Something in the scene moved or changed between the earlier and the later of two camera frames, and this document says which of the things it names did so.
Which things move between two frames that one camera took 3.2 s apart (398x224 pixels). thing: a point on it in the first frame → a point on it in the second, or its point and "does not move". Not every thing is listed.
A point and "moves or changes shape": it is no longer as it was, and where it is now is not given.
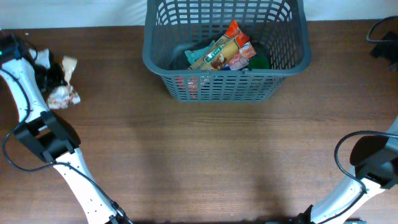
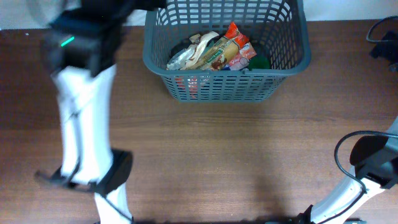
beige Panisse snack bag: [64, 96] moves or changes shape
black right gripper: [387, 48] does not move
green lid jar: [259, 61] does not move
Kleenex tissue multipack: [241, 59] does not move
